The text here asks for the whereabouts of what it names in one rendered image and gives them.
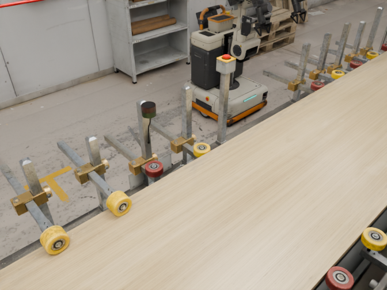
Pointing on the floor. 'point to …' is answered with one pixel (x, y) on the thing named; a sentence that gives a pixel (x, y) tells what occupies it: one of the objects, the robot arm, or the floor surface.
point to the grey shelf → (125, 41)
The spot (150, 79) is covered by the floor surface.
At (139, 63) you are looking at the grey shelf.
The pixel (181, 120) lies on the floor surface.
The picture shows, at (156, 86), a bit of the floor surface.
